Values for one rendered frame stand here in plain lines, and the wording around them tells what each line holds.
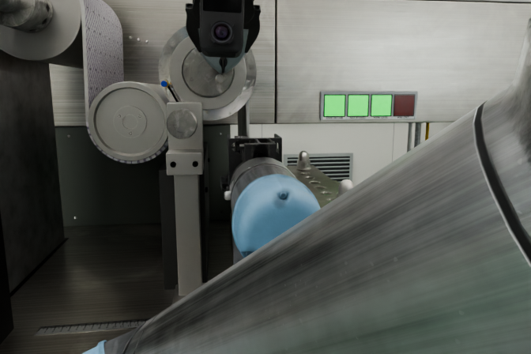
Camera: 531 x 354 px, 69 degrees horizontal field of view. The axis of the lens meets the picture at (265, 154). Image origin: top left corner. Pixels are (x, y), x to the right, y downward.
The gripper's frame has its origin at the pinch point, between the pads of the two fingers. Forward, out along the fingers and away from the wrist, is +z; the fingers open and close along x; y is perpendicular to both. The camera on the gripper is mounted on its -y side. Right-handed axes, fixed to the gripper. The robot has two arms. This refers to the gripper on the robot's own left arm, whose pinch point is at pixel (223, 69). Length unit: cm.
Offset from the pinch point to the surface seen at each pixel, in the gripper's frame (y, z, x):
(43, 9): 7.3, -3.7, 24.0
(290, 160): 124, 247, -63
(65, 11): 9.7, -1.4, 22.2
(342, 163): 121, 249, -109
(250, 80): 1.8, 4.3, -4.3
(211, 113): -2.0, 7.6, 1.8
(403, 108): 18, 33, -46
